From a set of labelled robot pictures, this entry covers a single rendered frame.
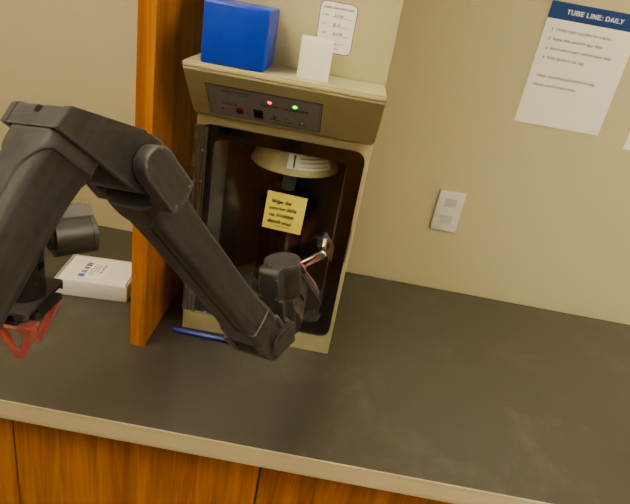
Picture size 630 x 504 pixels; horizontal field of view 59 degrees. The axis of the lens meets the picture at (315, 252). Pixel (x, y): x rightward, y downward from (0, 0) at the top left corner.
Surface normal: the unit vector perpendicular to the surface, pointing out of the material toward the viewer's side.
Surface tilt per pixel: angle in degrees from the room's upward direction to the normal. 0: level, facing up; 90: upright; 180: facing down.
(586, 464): 0
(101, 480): 90
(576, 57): 90
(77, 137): 80
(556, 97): 90
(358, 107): 135
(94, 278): 0
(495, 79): 90
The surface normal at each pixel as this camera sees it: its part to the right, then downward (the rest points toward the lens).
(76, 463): -0.08, 0.43
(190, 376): 0.16, -0.89
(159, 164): 0.87, 0.18
